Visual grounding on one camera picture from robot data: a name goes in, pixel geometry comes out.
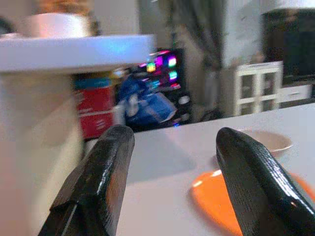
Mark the grey cup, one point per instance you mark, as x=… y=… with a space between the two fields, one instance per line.
x=56 y=25

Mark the blue bag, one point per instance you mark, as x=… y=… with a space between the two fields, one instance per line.
x=152 y=105

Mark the computer with coloured lights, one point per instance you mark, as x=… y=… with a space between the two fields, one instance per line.
x=172 y=61

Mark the black television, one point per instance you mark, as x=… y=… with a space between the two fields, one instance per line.
x=295 y=49

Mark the white glass-door cabinet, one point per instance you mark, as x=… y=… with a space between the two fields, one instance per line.
x=261 y=67

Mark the white counter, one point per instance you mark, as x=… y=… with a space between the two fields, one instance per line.
x=37 y=123

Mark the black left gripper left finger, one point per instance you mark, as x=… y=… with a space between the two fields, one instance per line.
x=98 y=177

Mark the beige bowl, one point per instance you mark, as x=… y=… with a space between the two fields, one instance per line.
x=275 y=143

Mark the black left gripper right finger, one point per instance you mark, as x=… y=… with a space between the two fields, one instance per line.
x=258 y=191

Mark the orange bowl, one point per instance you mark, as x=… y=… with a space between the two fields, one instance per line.
x=211 y=196

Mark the red box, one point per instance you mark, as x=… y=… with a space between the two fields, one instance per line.
x=96 y=118

